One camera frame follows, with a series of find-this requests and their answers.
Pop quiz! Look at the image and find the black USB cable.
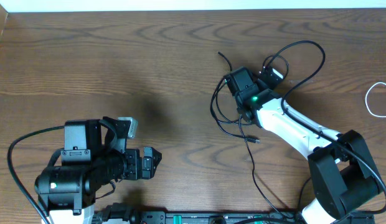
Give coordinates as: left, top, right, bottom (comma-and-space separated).
210, 51, 298, 218

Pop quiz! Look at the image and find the white USB cable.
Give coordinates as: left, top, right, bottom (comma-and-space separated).
364, 82, 386, 118

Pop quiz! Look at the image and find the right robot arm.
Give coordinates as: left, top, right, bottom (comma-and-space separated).
224, 67, 382, 223

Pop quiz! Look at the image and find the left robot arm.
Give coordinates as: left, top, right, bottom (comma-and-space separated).
35, 116, 162, 223

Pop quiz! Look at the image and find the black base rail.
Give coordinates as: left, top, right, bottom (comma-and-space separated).
93, 202, 376, 224

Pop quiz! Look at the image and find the black left camera cable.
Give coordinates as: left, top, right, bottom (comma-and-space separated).
6, 125, 66, 224

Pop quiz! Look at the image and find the black camera cable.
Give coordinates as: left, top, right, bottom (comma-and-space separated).
263, 40, 386, 215
6, 125, 66, 224

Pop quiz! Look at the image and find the black right camera cable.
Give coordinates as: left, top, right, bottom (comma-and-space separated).
263, 40, 386, 215

